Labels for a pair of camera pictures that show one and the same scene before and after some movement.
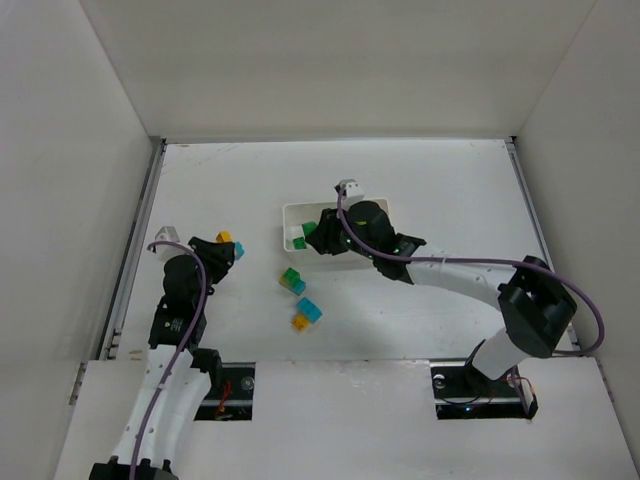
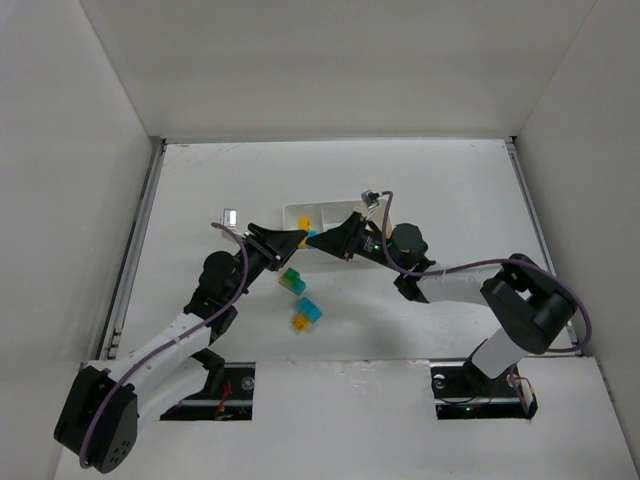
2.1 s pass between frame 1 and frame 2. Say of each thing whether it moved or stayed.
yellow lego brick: moved
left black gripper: moved
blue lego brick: stayed
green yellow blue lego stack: stayed
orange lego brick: stayed
